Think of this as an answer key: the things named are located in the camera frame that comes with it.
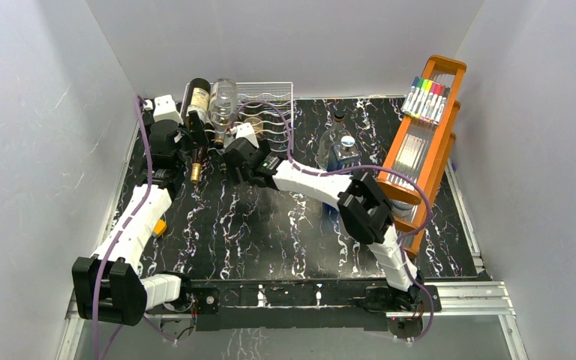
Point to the clear round glass bottle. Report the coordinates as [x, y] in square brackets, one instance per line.
[222, 104]

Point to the aluminium frame rail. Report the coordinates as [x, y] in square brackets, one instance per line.
[458, 299]

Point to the brown lower rack bottle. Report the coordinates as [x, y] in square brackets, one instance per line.
[255, 122]

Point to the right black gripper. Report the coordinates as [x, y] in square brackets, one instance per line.
[232, 169]

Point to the blue square glass bottle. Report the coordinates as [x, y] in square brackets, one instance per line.
[343, 154]

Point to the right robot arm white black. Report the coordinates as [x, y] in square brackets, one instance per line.
[365, 211]

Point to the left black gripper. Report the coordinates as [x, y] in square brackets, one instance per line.
[196, 138]

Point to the white wire wine rack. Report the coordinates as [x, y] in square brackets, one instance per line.
[273, 102]

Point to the orange wooden rack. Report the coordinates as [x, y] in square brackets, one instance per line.
[415, 162]

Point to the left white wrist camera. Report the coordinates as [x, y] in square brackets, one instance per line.
[161, 108]

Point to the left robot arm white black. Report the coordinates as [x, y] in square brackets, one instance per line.
[106, 284]

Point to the pack of coloured markers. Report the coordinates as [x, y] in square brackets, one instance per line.
[426, 100]

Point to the clear ribbed glass bottle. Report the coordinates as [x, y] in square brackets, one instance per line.
[330, 137]

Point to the yellow grey small block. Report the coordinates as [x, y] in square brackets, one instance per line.
[160, 228]

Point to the dark wine bottle gold cap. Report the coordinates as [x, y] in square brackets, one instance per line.
[197, 98]

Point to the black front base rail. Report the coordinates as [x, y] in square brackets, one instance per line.
[367, 303]

